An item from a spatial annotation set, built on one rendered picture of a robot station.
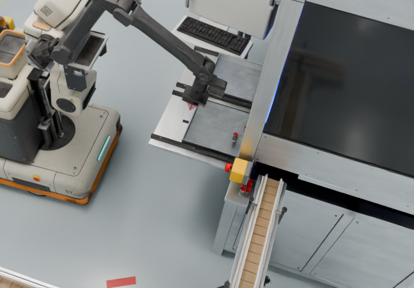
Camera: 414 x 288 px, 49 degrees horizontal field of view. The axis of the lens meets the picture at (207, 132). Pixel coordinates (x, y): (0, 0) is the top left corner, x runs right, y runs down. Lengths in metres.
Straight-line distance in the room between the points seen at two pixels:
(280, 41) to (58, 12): 0.97
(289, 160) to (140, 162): 1.43
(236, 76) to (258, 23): 0.42
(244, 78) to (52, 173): 1.21
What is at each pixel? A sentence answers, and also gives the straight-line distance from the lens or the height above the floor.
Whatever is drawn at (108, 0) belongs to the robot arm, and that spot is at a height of 1.56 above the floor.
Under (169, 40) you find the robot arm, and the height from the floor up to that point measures 1.44.
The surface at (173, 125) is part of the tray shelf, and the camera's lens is 2.13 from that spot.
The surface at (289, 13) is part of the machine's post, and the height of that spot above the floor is 1.75.
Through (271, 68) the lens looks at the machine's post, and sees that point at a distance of 1.50.
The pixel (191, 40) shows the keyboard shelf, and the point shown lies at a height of 0.80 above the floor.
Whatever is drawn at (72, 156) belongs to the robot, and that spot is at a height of 0.28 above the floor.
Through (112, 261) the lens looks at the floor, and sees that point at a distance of 2.76.
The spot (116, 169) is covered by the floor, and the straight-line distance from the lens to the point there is 3.03.
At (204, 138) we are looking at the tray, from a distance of 2.09.
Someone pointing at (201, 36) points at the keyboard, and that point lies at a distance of 2.65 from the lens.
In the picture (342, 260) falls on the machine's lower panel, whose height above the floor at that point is 0.41.
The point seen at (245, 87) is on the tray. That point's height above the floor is 0.88.
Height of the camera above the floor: 2.56
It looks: 53 degrees down
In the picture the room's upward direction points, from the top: 10 degrees clockwise
